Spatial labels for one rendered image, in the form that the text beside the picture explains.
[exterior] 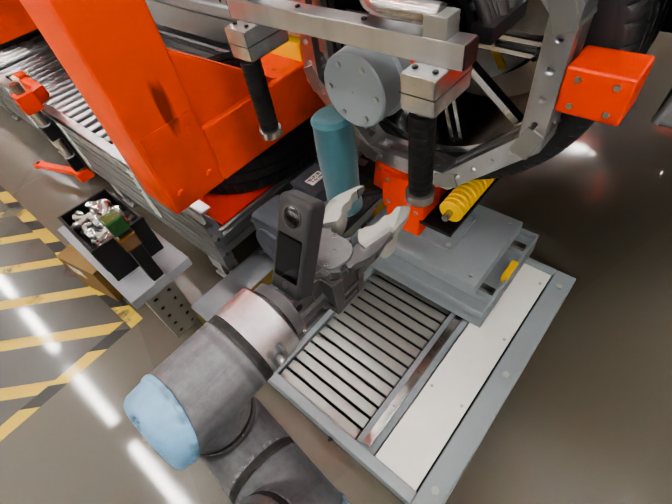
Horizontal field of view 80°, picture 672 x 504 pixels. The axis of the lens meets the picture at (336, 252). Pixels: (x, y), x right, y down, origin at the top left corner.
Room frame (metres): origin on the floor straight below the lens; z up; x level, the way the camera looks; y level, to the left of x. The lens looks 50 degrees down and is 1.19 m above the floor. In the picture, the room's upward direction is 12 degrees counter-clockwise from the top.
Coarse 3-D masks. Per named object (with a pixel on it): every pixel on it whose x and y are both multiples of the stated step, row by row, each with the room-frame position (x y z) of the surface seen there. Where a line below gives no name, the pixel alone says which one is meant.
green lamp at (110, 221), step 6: (114, 210) 0.69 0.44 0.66; (102, 216) 0.68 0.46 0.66; (108, 216) 0.67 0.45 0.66; (114, 216) 0.67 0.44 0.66; (120, 216) 0.67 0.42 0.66; (102, 222) 0.66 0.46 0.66; (108, 222) 0.65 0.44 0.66; (114, 222) 0.65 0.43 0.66; (120, 222) 0.66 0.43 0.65; (126, 222) 0.67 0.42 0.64; (108, 228) 0.64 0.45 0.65; (114, 228) 0.65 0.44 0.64; (120, 228) 0.65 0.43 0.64; (126, 228) 0.66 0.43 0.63; (114, 234) 0.64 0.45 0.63; (120, 234) 0.65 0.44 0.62
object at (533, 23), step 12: (528, 0) 0.79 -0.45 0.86; (540, 0) 0.77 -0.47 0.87; (528, 12) 0.78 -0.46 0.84; (540, 12) 0.77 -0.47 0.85; (516, 24) 0.80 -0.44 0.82; (528, 24) 0.78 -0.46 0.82; (540, 24) 0.76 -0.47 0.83; (480, 60) 0.85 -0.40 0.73; (492, 60) 0.83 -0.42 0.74; (504, 60) 0.81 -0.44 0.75; (516, 60) 0.79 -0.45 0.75; (492, 72) 0.82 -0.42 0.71; (504, 72) 0.80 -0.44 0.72
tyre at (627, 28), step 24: (600, 0) 0.56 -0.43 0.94; (624, 0) 0.54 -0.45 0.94; (648, 0) 0.54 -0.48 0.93; (600, 24) 0.55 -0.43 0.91; (624, 24) 0.53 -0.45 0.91; (648, 24) 0.55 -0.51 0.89; (336, 48) 0.95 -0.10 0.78; (624, 48) 0.52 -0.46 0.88; (648, 48) 0.63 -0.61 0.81; (576, 120) 0.54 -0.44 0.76; (552, 144) 0.56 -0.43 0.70; (504, 168) 0.62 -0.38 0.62; (528, 168) 0.59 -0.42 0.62
